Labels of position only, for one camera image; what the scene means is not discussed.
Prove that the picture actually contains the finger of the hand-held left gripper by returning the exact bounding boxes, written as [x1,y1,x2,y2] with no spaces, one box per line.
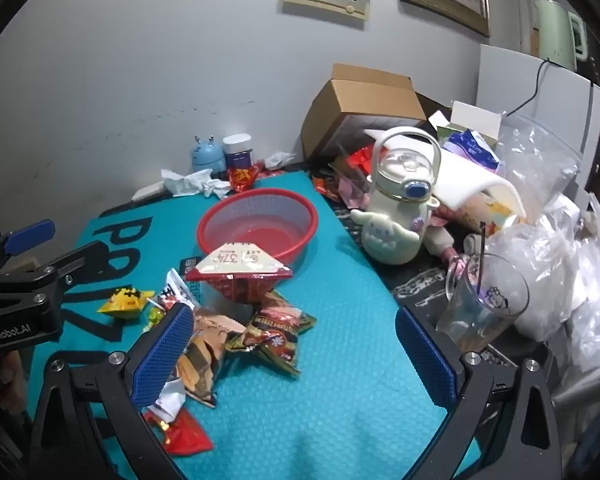
[0,219,56,276]
[27,240,106,308]

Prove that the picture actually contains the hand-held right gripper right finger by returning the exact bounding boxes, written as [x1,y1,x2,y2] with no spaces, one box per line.
[395,306,566,480]

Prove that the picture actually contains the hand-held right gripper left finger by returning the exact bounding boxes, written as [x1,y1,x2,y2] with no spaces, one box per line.
[30,302,196,480]

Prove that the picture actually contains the red plastic basket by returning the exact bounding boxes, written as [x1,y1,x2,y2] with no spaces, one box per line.
[196,188,319,267]

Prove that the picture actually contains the beige plastic box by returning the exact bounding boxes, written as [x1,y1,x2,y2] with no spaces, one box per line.
[12,255,41,275]

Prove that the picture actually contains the green yellow candy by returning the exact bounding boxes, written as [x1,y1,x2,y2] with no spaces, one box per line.
[145,300,168,331]

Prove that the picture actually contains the black white patterned cloth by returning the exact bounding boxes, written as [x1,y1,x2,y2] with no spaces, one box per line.
[325,200,546,361]

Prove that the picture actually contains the clear glass cup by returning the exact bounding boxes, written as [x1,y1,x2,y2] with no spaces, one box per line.
[435,253,531,353]

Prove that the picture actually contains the plain red snack packet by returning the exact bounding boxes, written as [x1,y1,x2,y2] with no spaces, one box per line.
[142,405,215,457]

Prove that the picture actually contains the flat white box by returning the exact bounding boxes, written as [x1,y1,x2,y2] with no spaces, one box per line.
[132,182,166,201]

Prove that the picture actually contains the teal printed mat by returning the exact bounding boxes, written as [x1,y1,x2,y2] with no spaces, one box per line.
[45,170,481,480]

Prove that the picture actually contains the pink white soft item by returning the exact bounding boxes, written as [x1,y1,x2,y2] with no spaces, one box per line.
[425,225,461,266]

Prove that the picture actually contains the dark stirring stick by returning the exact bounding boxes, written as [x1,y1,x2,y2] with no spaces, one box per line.
[472,226,487,291]

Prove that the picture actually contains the crumpled white tissue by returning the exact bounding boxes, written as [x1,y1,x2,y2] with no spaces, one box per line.
[264,151,297,170]
[161,169,231,198]

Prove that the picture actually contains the cream cartoon water bottle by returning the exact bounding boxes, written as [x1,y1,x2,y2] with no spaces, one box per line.
[350,127,442,265]

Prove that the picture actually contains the white plastic bag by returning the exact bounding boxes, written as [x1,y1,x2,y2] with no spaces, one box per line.
[485,192,600,376]

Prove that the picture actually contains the yellow printed paper cup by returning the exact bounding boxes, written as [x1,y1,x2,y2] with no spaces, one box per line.
[460,195,526,241]

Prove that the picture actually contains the red yellow snack packet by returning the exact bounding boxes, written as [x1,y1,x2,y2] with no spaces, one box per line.
[228,162,265,192]

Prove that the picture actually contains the purple jar white lid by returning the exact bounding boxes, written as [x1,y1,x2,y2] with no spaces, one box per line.
[222,133,255,173]

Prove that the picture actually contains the white foam sheet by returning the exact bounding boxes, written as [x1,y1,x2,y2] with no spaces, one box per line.
[362,129,528,223]

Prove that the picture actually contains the pile of red packets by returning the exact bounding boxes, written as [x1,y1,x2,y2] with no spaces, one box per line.
[312,142,376,208]

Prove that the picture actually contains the purple white tissue pack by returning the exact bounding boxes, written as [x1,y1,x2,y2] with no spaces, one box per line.
[442,129,503,171]

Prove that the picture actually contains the clear plastic bag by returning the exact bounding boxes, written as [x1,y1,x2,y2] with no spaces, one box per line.
[497,112,583,211]

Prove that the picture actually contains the small white open carton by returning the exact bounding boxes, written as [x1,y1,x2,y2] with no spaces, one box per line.
[427,101,503,143]

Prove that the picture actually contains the cardboard box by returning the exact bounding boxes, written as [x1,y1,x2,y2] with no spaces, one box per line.
[300,63,453,166]

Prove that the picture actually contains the white cabinet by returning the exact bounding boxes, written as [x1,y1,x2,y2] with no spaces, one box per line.
[475,44,600,196]

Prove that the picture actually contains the light green kettle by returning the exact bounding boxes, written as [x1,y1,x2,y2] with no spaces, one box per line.
[534,0,588,72]

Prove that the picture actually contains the black cable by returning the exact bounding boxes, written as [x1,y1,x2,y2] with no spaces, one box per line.
[507,59,553,117]

